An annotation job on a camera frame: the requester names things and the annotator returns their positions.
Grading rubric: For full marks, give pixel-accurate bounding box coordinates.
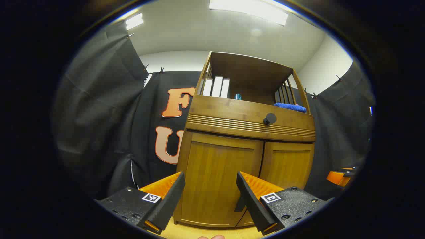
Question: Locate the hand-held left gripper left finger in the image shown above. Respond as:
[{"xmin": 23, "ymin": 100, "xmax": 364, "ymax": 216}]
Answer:
[{"xmin": 94, "ymin": 172, "xmax": 186, "ymax": 235}]

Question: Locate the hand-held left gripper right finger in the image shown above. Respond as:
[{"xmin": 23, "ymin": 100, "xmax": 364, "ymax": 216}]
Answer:
[{"xmin": 236, "ymin": 171, "xmax": 334, "ymax": 236}]

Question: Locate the black door handle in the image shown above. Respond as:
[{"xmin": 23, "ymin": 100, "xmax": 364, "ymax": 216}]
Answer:
[{"xmin": 234, "ymin": 195, "xmax": 247, "ymax": 213}]

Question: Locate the wooden cabinet door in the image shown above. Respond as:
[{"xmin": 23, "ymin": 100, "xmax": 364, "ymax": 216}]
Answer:
[
  {"xmin": 236, "ymin": 141, "xmax": 315, "ymax": 228},
  {"xmin": 179, "ymin": 131, "xmax": 264, "ymax": 229}
]

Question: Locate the wooden double-door shoe cabinet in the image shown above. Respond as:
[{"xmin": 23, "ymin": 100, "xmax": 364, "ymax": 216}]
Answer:
[{"xmin": 173, "ymin": 51, "xmax": 316, "ymax": 229}]

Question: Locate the blue folded cloth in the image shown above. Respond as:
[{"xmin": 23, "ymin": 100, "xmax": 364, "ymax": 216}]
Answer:
[{"xmin": 273, "ymin": 102, "xmax": 307, "ymax": 113}]

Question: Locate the ribbed wooden drawer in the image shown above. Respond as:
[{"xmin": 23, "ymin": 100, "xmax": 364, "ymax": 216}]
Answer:
[{"xmin": 185, "ymin": 95, "xmax": 316, "ymax": 142}]

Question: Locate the white binder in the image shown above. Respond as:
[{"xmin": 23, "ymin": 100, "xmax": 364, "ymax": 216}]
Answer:
[
  {"xmin": 211, "ymin": 76, "xmax": 224, "ymax": 98},
  {"xmin": 202, "ymin": 78, "xmax": 213, "ymax": 97},
  {"xmin": 220, "ymin": 78, "xmax": 231, "ymax": 99}
]

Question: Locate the small ceiling light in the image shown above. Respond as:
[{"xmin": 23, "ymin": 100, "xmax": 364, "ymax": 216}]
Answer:
[{"xmin": 125, "ymin": 13, "xmax": 144, "ymax": 30}]

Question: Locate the long ceiling light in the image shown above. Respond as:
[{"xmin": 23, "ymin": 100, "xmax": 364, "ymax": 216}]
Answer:
[{"xmin": 209, "ymin": 0, "xmax": 289, "ymax": 26}]

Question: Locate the white cable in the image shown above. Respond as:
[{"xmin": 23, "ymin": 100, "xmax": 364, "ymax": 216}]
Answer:
[{"xmin": 130, "ymin": 159, "xmax": 138, "ymax": 188}]

